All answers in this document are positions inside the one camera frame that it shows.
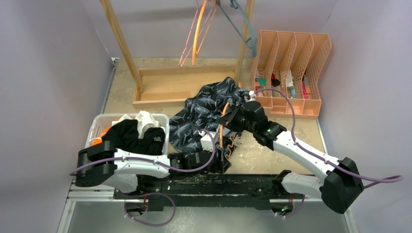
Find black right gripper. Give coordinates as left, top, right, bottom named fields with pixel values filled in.
left=217, top=104, right=257, bottom=133

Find orange hanger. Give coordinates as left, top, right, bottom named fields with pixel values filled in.
left=219, top=102, right=229, bottom=149
left=191, top=0, right=217, bottom=66

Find dark camouflage shorts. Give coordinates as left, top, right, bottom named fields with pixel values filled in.
left=169, top=77, right=248, bottom=159

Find pink plastic file organizer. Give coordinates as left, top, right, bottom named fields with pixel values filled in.
left=251, top=30, right=332, bottom=119

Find grey-blue plastic hanger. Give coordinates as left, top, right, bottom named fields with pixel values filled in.
left=217, top=0, right=258, bottom=58

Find pink thin hanger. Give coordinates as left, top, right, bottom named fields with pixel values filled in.
left=178, top=0, right=211, bottom=68

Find white shorts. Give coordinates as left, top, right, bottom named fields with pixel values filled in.
left=111, top=111, right=165, bottom=139

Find black shorts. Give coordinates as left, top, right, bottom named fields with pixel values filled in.
left=102, top=119, right=166, bottom=155

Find orange shorts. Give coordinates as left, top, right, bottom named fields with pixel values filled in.
left=90, top=127, right=111, bottom=146

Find white plastic basket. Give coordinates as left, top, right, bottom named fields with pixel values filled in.
left=84, top=113, right=170, bottom=154

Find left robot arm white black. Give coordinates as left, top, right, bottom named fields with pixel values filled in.
left=71, top=141, right=231, bottom=199

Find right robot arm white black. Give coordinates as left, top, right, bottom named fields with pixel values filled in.
left=216, top=101, right=364, bottom=214

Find green small item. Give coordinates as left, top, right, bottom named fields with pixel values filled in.
left=257, top=78, right=266, bottom=86

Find wooden clothes rack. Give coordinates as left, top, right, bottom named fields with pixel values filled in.
left=100, top=0, right=256, bottom=109

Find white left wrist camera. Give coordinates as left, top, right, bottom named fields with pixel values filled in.
left=199, top=132, right=216, bottom=152

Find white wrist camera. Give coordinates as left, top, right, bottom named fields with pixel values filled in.
left=199, top=132, right=216, bottom=152
left=245, top=90, right=256, bottom=102

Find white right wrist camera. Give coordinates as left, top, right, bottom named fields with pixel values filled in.
left=245, top=90, right=256, bottom=102

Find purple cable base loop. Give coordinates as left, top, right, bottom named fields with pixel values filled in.
left=124, top=192, right=176, bottom=227

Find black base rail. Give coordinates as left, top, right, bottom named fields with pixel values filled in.
left=114, top=174, right=303, bottom=212

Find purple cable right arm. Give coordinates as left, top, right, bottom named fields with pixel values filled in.
left=256, top=88, right=404, bottom=189

